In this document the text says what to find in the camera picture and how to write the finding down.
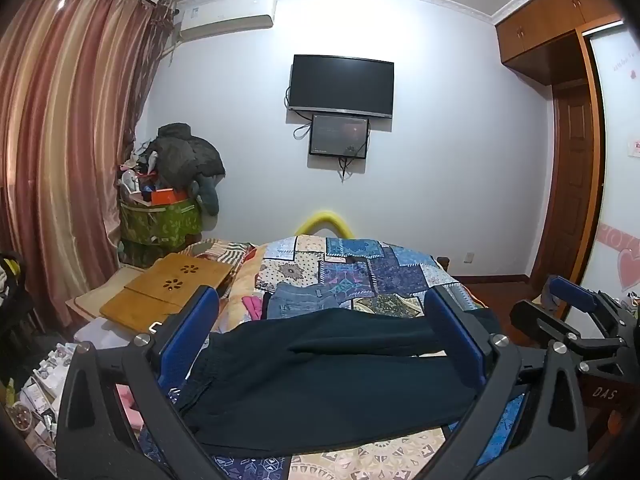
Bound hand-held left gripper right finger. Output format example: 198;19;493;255
422;286;588;480

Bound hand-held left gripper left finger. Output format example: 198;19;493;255
55;285;226;480

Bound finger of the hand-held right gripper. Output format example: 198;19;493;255
544;275;609;320
510;300;602;352

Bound dark teal pants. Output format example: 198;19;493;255
175;307;501;458

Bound wooden laptop table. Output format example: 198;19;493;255
99;252;236;333

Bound peach bed sheet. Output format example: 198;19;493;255
220;245;266;331

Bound striped cloth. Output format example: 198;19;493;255
182;240;256;266

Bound clear plastic storage box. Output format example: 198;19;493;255
72;317;151;356

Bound blue patchwork blanket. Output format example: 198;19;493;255
137;235;526;480

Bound beige board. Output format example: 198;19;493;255
65;265;146;321

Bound wooden door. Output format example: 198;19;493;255
530;80;593;281

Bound blue jeans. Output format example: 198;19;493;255
265;282;338;321

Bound green storage box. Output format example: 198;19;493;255
117;195;203;266

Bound grey garment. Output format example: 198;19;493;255
190;175;221;216

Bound orange box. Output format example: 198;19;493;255
150;187;190;206

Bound white wardrobe door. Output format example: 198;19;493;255
582;20;640;306

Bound pile of small clutter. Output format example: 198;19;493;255
10;342;76;461

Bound yellow foam tube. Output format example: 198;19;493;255
295;211;351;238

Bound dark padded jacket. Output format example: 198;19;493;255
142;122;226;191

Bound pink striped curtain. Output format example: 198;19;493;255
0;0;173;331

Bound small black monitor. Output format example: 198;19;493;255
308;113;371;157

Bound wooden overhead cabinet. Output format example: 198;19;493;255
495;0;626;86

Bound white air conditioner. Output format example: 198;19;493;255
177;0;277;41

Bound black wall television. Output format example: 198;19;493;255
288;54;395;119

